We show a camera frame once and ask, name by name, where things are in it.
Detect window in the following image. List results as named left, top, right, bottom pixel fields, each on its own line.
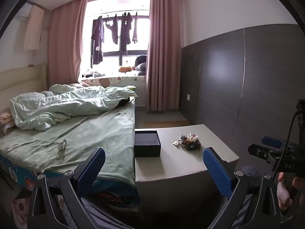
left=84, top=0, right=151, bottom=79

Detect narrow dark hanging garment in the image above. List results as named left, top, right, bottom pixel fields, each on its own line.
left=132, top=13, right=139, bottom=44

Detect pink folded blanket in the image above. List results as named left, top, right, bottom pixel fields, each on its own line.
left=0, top=107, right=16, bottom=135

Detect black round cushion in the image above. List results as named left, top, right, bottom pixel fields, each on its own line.
left=134, top=55, right=147, bottom=66

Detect cream hanging towel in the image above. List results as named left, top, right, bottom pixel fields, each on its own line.
left=24, top=5, right=45, bottom=51

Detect bed with green sheet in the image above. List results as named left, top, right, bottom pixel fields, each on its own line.
left=0, top=83, right=139, bottom=204

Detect patterned window seat cushion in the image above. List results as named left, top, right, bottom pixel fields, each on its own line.
left=81, top=75, right=147, bottom=87

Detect person's right hand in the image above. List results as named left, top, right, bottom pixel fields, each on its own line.
left=277, top=172, right=305, bottom=211

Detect dark hanging long shirt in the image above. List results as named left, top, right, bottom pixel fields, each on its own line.
left=91, top=16, right=105, bottom=65

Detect pile of mixed jewelry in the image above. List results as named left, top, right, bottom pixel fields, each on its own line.
left=172, top=133, right=201, bottom=151

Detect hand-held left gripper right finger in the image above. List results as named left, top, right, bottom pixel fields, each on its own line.
left=203, top=147, right=283, bottom=229

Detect beige headboard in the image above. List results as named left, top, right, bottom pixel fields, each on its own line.
left=0, top=63, right=48, bottom=98

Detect pink patterned mat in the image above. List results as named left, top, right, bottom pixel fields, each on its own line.
left=11, top=191, right=32, bottom=222

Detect dark hanging top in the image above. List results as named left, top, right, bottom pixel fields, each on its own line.
left=110, top=14, right=120, bottom=44

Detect grey pillow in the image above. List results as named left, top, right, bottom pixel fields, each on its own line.
left=136, top=63, right=147, bottom=76

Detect dark hanging printed shirt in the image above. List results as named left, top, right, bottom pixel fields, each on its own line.
left=119, top=12, right=133, bottom=56

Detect clear frame eyeglasses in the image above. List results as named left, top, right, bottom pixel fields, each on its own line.
left=57, top=139, right=67, bottom=158

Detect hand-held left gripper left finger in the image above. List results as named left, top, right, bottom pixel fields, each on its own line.
left=27, top=147, right=106, bottom=229

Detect pink curtain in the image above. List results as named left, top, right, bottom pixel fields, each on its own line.
left=48, top=0, right=88, bottom=89
left=146, top=0, right=187, bottom=112

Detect light green duvet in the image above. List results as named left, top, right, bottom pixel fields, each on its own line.
left=10, top=84, right=137, bottom=131

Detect white low table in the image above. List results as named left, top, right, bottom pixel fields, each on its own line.
left=135, top=124, right=239, bottom=216

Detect dark blue jewelry box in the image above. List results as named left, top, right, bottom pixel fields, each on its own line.
left=134, top=130, right=162, bottom=157

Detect person's grey trousers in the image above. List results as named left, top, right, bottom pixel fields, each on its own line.
left=80, top=165, right=262, bottom=229

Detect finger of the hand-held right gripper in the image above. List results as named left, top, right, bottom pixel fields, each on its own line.
left=261, top=136, right=284, bottom=148
left=248, top=144, right=274, bottom=161

